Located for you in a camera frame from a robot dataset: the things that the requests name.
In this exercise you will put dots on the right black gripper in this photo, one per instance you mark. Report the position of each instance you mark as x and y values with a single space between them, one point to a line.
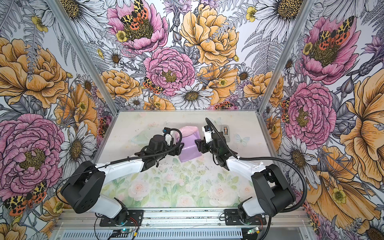
202 145

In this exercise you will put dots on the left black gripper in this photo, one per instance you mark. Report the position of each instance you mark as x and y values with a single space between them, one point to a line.
178 149

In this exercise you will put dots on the pink wrapping paper sheet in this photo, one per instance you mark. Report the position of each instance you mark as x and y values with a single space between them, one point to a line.
190 150

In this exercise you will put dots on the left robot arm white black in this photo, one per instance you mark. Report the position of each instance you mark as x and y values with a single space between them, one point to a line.
82 190

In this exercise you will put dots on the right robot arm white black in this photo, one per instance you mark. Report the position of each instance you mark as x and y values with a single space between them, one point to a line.
273 193

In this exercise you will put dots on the white tape dispenser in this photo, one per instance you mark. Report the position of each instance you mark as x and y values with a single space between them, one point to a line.
226 132

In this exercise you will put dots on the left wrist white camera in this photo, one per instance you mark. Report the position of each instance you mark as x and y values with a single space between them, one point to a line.
169 139

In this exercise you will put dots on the wrist white camera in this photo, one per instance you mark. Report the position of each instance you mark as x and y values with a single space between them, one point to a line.
207 133
169 139

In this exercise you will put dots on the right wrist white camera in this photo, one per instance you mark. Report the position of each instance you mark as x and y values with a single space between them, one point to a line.
207 133

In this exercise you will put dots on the aluminium front rail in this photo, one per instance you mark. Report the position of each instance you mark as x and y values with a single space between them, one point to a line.
163 218

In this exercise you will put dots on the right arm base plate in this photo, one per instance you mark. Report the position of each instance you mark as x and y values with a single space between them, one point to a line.
232 217

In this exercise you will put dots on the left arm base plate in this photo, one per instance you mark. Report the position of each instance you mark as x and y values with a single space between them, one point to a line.
126 218

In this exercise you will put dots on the white vented cable duct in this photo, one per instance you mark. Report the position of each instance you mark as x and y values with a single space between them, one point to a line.
152 234

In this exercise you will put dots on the left aluminium corner post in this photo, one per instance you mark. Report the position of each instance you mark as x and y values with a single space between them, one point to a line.
76 42

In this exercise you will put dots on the aluminium corner post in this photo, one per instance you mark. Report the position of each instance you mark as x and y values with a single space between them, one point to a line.
284 56
76 42

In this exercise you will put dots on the right aluminium corner post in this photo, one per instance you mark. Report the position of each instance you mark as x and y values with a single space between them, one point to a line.
284 56

